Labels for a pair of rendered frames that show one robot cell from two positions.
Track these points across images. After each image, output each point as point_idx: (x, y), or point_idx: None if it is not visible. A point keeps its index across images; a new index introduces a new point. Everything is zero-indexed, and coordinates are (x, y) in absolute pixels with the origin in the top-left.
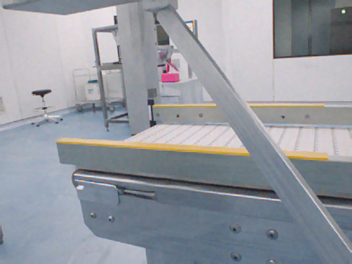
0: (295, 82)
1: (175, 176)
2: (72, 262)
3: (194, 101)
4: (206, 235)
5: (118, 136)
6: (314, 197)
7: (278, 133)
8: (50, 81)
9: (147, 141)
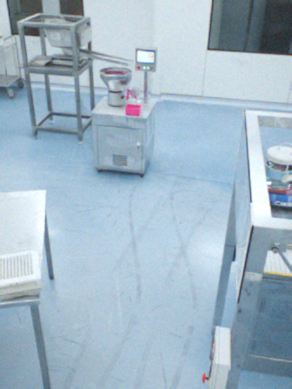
0: (226, 77)
1: None
2: (120, 285)
3: (150, 128)
4: (277, 288)
5: (56, 148)
6: None
7: (286, 255)
8: None
9: None
